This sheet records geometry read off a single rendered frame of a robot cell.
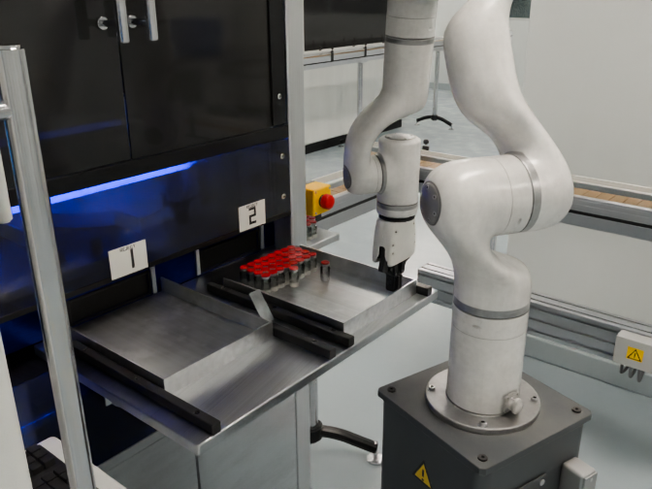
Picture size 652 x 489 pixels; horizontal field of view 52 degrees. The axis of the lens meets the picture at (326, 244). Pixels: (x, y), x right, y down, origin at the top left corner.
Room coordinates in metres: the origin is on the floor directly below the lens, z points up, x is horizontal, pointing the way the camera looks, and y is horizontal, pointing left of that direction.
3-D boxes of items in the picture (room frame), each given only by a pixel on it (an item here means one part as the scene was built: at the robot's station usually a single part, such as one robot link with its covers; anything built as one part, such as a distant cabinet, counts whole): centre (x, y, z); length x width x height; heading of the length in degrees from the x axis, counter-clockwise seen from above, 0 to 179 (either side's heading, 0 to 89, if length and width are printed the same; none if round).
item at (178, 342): (1.16, 0.32, 0.90); 0.34 x 0.26 x 0.04; 51
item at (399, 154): (1.31, -0.14, 1.18); 0.09 x 0.08 x 0.13; 109
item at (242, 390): (1.25, 0.16, 0.87); 0.70 x 0.48 x 0.02; 141
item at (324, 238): (1.73, 0.06, 0.87); 0.14 x 0.13 x 0.02; 51
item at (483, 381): (0.97, -0.26, 0.95); 0.19 x 0.19 x 0.18
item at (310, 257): (1.41, 0.08, 0.90); 0.18 x 0.02 x 0.05; 141
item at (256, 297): (1.20, 0.09, 0.91); 0.14 x 0.03 x 0.06; 51
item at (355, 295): (1.36, 0.02, 0.90); 0.34 x 0.26 x 0.04; 51
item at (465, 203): (0.96, -0.23, 1.16); 0.19 x 0.12 x 0.24; 109
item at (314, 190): (1.69, 0.03, 0.99); 0.08 x 0.07 x 0.07; 51
